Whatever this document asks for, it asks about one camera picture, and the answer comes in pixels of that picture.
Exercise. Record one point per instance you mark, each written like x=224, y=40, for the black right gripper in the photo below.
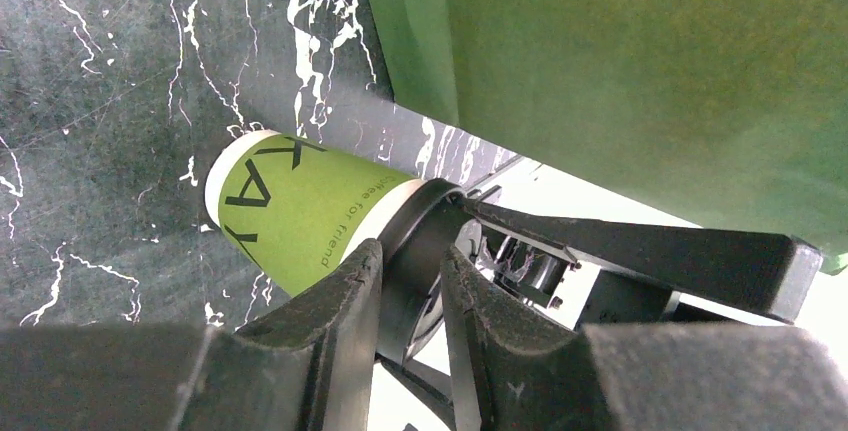
x=765, y=274

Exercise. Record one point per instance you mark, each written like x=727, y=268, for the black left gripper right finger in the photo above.
x=712, y=376

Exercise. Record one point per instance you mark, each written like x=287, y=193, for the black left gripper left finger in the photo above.
x=308, y=365

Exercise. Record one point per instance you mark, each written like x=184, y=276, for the green paper cup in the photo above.
x=297, y=209

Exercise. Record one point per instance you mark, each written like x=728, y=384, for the single black cup lid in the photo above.
x=414, y=242

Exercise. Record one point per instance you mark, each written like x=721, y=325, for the green paper bag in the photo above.
x=726, y=113

